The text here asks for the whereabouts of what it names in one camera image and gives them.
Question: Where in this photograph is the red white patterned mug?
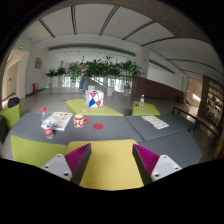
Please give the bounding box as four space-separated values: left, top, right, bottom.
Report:
73 114 88 128

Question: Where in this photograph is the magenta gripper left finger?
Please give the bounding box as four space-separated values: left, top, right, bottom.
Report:
42 143 92 185

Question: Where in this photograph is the clear bottle red label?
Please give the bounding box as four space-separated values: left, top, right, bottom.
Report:
41 107 54 139

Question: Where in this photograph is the comic magazine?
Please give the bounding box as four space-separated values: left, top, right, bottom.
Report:
41 112 73 131

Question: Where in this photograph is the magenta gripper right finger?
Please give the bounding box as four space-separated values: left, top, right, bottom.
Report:
132 144 181 185

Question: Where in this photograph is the person in blue jeans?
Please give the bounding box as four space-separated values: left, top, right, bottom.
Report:
79 63 87 92

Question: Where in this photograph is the potted plant right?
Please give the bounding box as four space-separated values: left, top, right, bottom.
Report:
120 60 141 97

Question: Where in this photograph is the yellow white leaflet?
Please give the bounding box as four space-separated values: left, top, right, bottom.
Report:
143 115 168 130

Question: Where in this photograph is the large potted plant centre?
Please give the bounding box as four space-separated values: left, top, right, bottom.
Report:
67 54 123 97

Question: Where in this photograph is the potted plant far left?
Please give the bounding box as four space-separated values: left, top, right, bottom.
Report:
46 67 66 88

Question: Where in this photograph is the white red blue cube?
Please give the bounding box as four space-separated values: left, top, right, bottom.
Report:
85 90 104 108

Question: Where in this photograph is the wooden reception counter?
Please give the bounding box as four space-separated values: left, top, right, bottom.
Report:
131 77 184 103

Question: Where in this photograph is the red round coaster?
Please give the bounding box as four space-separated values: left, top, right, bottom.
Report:
93 124 103 130

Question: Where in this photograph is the red fire extinguisher box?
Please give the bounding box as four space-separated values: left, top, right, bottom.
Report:
33 83 38 94

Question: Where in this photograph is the black chair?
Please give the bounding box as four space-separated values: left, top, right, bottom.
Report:
8 97 20 108

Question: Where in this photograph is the clear water bottle far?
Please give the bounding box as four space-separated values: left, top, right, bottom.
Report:
139 94 145 108

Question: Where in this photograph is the wall picture frame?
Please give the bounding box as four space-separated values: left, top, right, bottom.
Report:
35 57 43 69

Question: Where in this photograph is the wooden bench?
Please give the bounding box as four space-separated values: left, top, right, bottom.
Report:
172 105 221 140

